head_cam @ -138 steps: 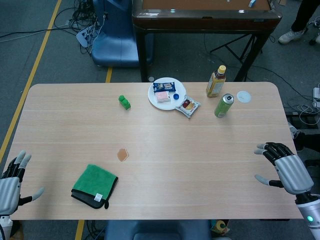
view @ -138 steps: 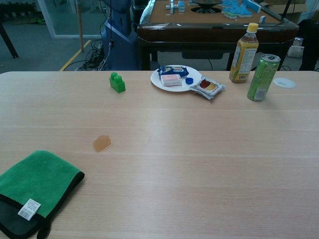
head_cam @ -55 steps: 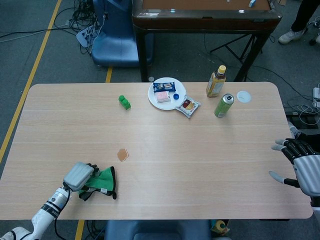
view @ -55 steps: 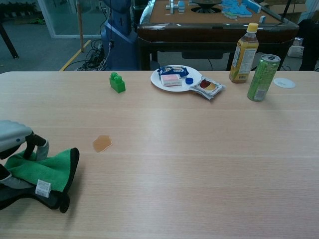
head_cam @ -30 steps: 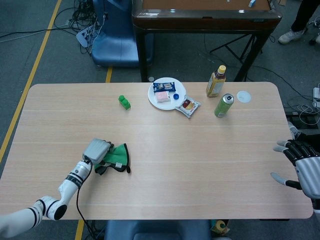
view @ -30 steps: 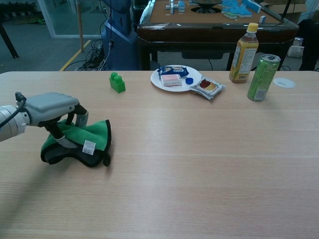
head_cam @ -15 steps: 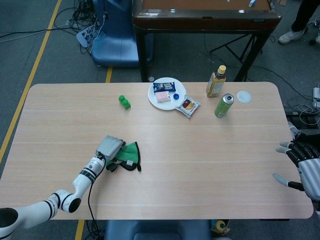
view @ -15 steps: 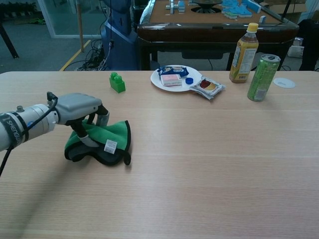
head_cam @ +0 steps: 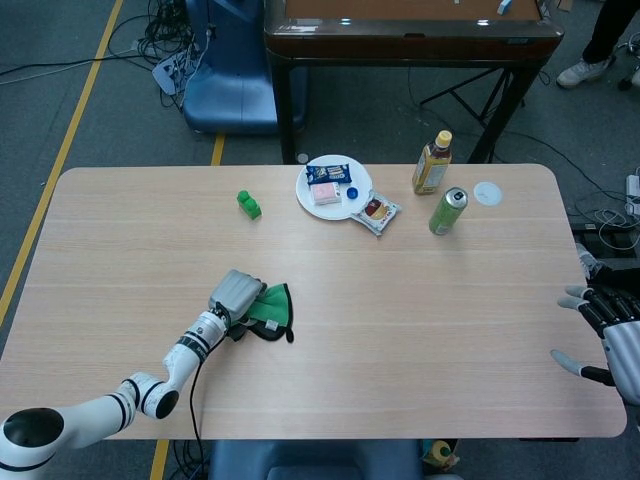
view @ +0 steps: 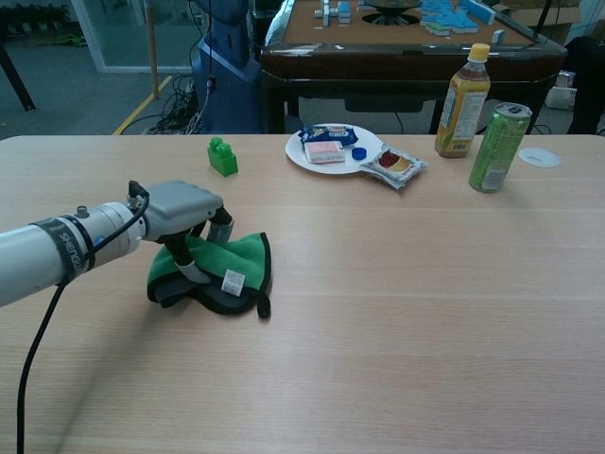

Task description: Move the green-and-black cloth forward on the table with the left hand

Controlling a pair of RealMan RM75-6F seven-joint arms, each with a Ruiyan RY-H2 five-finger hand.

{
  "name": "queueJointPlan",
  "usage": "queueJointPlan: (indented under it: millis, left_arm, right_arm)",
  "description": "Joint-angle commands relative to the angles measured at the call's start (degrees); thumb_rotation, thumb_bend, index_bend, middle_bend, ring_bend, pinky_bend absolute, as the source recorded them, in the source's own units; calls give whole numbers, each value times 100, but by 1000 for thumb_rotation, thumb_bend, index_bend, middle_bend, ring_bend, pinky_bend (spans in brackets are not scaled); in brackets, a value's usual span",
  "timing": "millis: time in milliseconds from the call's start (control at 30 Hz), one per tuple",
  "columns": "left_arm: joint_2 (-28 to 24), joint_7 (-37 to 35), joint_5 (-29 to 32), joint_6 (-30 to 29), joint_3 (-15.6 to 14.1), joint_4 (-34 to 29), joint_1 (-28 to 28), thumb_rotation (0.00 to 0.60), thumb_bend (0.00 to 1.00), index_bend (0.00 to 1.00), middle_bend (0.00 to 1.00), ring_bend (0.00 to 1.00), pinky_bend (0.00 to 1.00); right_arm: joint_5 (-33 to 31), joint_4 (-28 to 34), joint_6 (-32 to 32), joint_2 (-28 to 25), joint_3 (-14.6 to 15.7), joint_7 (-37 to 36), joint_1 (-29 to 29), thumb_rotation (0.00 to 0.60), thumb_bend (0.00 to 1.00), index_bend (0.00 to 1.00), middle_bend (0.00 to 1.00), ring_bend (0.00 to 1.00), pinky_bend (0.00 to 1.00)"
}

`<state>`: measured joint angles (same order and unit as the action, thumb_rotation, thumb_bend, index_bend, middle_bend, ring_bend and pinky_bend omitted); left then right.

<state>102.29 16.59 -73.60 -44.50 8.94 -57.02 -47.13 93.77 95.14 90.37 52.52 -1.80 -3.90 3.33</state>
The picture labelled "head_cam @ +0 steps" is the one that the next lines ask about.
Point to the dark wooden side table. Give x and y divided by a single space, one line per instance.
410 42

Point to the pink snack pack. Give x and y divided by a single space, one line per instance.
326 195

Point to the blue white small box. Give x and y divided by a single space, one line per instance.
505 6

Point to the white round plate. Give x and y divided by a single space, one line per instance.
322 211

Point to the yellow capped tea bottle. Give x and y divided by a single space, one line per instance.
431 170

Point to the green toy building block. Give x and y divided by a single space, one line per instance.
250 206

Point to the green microfiber cloth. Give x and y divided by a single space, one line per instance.
274 305

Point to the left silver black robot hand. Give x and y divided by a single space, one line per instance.
237 292

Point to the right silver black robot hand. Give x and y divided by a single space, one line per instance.
622 350

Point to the person leg black trousers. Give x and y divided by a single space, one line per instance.
602 30

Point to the white sneaker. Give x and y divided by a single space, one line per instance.
580 74
636 77

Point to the blue bottle cap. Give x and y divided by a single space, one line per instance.
353 193

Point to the white round lid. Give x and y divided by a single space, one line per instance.
488 193

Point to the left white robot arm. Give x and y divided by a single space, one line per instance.
185 355

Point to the black folding stand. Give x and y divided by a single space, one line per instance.
480 90

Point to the blue cookie pack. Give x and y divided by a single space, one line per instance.
328 173

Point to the red white snack packet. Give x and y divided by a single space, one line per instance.
377 212

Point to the green drink can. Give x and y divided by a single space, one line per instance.
446 212

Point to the blue padded seat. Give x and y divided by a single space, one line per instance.
310 460

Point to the white power strip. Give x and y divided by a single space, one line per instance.
633 192

